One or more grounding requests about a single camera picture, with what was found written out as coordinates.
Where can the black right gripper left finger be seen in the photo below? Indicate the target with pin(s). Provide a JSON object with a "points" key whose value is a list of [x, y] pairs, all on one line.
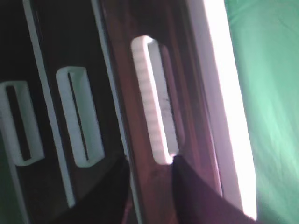
{"points": [[106, 202]]}

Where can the translucent brown drawer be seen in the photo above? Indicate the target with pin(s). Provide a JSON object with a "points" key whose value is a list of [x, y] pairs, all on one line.
{"points": [[80, 91], [31, 185], [161, 101]]}

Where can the green cloth backdrop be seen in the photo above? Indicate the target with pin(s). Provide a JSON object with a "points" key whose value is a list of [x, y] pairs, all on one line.
{"points": [[265, 38]]}

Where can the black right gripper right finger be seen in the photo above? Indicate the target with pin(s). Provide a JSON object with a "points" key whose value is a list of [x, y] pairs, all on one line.
{"points": [[196, 202]]}

